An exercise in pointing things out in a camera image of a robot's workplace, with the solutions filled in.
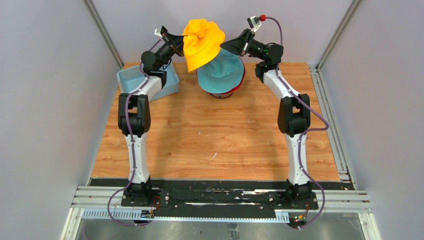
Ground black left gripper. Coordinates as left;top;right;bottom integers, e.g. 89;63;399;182
155;33;194;70

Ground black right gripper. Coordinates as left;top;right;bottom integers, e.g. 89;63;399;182
219;28;267;62

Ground yellow bucket hat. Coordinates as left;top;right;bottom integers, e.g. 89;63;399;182
182;19;226;72

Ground teal bucket hat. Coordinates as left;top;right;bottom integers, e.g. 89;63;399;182
196;48;245;94

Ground red bucket hat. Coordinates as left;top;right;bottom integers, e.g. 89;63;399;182
228;65;246;94

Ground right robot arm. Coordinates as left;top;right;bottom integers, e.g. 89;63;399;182
220;29;312;209

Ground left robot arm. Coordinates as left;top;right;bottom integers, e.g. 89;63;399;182
117;26;184;207

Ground teal plastic basket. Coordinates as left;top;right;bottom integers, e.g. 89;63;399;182
116;63;180;101

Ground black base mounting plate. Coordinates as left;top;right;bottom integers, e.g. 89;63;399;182
75;178;354;220

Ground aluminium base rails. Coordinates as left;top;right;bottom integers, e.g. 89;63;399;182
61;186;381;240

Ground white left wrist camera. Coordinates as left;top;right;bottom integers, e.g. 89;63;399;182
154;25;168;41

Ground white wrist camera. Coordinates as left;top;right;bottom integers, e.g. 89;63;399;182
247;15;262;33
154;25;168;41

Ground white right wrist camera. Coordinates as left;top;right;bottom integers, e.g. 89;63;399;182
247;15;262;33

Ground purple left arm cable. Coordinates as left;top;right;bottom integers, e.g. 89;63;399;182
106;39;163;227

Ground black wire hat stand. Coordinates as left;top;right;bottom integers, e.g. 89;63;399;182
210;92;233;99

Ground left aluminium corner rail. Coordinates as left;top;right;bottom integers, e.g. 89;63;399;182
82;0;124;69

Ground aluminium corner frame rail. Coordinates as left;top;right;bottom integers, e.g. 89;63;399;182
308;0;362;190

